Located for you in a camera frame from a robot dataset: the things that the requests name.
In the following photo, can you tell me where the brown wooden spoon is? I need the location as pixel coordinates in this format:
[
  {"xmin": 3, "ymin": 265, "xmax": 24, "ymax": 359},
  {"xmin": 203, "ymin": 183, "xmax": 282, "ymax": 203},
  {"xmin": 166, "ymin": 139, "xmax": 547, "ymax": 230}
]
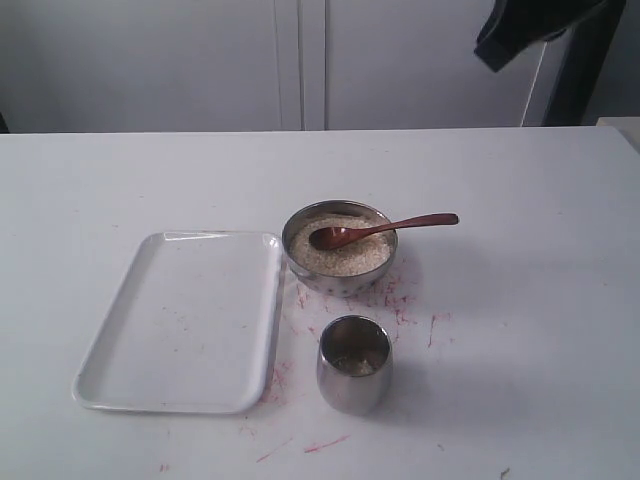
[{"xmin": 309, "ymin": 213, "xmax": 459, "ymax": 251}]

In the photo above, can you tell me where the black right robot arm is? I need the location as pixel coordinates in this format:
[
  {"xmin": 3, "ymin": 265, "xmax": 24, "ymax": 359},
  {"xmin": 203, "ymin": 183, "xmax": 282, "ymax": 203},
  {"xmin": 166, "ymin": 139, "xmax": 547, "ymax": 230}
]
[{"xmin": 474, "ymin": 0, "xmax": 623, "ymax": 72}]

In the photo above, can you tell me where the steel bowl of rice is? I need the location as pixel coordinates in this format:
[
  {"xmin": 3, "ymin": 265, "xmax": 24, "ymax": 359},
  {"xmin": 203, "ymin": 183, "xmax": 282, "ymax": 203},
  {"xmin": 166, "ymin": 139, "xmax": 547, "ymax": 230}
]
[{"xmin": 282, "ymin": 200, "xmax": 398, "ymax": 298}]

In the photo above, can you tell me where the stainless steel cup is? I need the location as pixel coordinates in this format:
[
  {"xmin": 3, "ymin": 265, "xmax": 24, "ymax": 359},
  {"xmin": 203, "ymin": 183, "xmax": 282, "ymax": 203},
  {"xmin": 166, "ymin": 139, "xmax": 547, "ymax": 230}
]
[{"xmin": 316, "ymin": 315, "xmax": 393, "ymax": 416}]

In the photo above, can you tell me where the white rectangular plastic tray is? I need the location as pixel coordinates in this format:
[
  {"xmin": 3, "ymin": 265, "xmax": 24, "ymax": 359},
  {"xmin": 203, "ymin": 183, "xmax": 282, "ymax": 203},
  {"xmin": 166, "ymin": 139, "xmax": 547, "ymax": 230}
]
[{"xmin": 73, "ymin": 231, "xmax": 284, "ymax": 415}]

